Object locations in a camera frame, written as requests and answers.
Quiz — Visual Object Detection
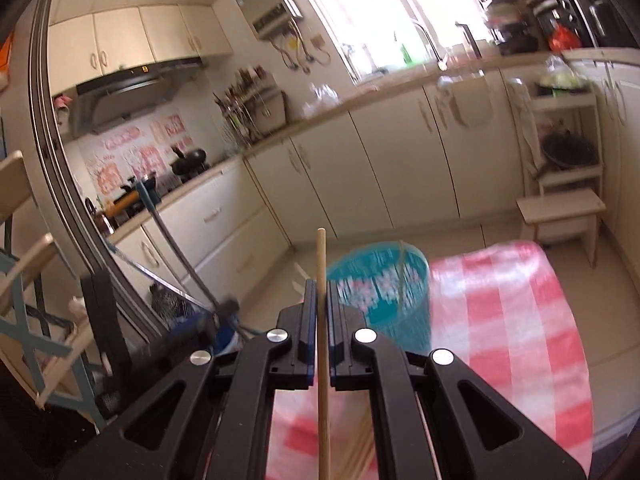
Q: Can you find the cream base cabinet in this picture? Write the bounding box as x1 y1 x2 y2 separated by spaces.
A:
107 67 526 301

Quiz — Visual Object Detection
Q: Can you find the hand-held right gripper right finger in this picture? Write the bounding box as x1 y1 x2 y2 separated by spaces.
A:
327 281 586 480

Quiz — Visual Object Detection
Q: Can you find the wooden folding frame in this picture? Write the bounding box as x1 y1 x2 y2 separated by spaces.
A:
0 150 101 431

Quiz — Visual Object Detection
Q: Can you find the pink patterned backsplash sticker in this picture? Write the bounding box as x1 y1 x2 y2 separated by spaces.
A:
82 112 193 201

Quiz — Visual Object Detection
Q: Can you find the cream drawer cabinet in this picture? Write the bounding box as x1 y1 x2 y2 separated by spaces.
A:
565 47 640 261

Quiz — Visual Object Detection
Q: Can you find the blue white plastic bag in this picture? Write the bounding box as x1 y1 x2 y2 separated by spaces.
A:
167 300 251 356

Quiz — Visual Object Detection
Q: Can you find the countertop dish rack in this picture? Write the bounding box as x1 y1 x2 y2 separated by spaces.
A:
482 0 541 56

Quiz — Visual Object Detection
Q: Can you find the black wok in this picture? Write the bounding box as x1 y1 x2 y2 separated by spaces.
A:
542 132 598 171

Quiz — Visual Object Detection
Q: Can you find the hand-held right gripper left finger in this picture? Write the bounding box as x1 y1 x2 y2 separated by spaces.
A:
57 280 318 480

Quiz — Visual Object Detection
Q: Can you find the black kitchen appliance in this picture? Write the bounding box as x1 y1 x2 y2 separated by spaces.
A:
550 0 640 51

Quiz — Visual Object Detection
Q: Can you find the clear plastic bag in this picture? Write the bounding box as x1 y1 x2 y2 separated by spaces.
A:
302 82 343 118

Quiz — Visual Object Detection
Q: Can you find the metal sliding door frame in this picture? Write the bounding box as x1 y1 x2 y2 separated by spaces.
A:
27 0 221 341

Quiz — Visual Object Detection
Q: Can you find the wooden chopstick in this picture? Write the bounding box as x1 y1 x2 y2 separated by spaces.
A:
316 228 332 480

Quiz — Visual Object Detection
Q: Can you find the cream wall cabinet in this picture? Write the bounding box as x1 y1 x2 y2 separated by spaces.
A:
47 4 233 83

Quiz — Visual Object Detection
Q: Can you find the metal utensil rack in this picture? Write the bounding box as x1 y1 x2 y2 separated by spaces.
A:
212 65 288 148

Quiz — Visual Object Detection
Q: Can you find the white wall water heater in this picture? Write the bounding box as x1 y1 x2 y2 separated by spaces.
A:
232 0 306 41

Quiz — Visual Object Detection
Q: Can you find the white hanging cloth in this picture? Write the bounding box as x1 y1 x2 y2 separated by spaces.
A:
507 77 541 181

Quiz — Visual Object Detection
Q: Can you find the pink white checked tablecloth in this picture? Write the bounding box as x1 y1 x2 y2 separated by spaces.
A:
265 240 593 480

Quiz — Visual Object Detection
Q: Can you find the kitchen window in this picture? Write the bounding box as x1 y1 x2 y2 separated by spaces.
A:
285 0 496 86

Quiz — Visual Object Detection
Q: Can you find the grey range hood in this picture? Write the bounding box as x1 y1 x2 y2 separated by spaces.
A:
67 57 208 138

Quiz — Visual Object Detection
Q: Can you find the teal perforated plastic basket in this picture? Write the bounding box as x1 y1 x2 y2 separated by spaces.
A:
327 241 432 356

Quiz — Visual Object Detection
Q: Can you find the metal kitchen faucet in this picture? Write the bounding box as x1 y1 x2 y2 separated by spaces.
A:
412 20 448 71

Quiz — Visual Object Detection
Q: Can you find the red plastic bag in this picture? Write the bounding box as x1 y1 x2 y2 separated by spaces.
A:
549 22 583 52

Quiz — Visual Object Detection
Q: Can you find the plate of green food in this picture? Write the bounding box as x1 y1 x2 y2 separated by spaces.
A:
535 57 591 98

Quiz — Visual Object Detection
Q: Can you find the white step shelf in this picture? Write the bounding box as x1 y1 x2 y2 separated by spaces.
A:
515 80 608 268

